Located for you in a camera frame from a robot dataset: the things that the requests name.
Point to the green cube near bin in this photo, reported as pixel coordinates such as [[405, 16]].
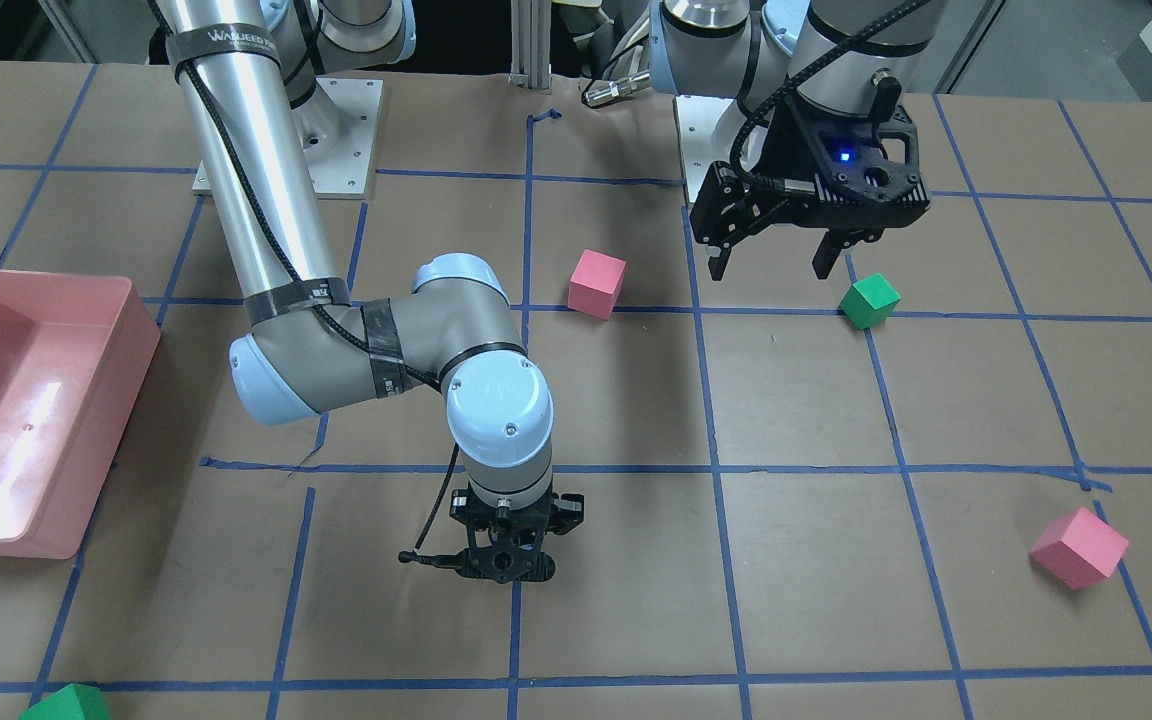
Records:
[[72, 702]]

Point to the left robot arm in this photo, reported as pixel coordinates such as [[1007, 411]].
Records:
[[841, 56]]

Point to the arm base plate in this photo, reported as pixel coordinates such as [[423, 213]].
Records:
[[706, 127], [346, 140]]

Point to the green cube near left arm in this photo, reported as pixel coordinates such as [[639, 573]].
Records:
[[869, 301]]

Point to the pink cube centre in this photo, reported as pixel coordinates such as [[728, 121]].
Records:
[[595, 284]]

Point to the pink plastic bin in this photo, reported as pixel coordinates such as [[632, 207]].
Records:
[[74, 353]]

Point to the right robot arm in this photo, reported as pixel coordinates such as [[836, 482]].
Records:
[[311, 349]]

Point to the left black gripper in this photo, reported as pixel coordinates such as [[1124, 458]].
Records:
[[788, 147]]

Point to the pink cube far side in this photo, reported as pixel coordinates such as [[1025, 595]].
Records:
[[1079, 549]]

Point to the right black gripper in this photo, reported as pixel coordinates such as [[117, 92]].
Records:
[[570, 512]]

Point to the pink cube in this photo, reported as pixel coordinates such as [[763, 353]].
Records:
[[595, 284], [1079, 549]]

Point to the aluminium profile post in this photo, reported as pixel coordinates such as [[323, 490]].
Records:
[[530, 23]]

